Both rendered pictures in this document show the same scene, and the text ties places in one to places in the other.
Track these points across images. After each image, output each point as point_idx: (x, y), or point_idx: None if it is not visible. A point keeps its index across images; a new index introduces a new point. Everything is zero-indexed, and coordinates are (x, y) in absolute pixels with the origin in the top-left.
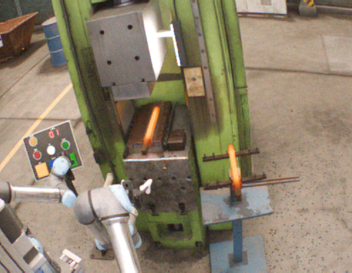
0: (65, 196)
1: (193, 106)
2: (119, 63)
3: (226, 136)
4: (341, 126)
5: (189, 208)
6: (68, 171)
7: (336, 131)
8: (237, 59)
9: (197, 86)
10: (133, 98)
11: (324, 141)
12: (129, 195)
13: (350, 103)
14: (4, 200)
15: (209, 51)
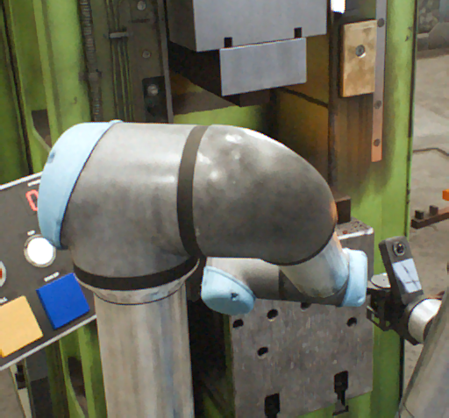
0: (361, 259)
1: (344, 126)
2: None
3: (394, 194)
4: (439, 232)
5: (356, 386)
6: (203, 259)
7: (435, 243)
8: None
9: (364, 68)
10: (268, 86)
11: (427, 264)
12: (409, 275)
13: (425, 194)
14: (327, 225)
15: None
